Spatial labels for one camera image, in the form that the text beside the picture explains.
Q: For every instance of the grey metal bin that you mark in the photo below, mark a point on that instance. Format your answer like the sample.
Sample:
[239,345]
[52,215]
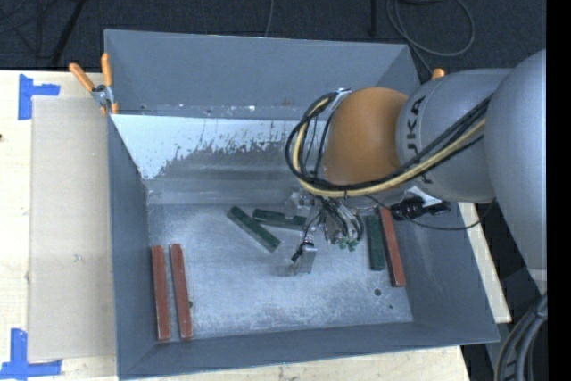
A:
[267,299]

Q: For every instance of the red-brown flat block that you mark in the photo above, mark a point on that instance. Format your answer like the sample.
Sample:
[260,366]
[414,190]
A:
[392,250]
[181,292]
[160,294]

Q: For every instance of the pale wood flat board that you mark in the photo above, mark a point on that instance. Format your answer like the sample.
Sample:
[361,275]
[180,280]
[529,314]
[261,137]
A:
[67,236]

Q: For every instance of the dark green flat block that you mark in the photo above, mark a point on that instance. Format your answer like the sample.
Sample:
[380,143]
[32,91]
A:
[254,229]
[375,245]
[276,217]

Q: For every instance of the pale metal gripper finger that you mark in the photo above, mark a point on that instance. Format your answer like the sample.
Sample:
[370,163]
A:
[310,259]
[291,270]

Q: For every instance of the black cylinder on white bracket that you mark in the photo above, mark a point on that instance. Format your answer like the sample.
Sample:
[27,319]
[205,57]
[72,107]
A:
[412,208]

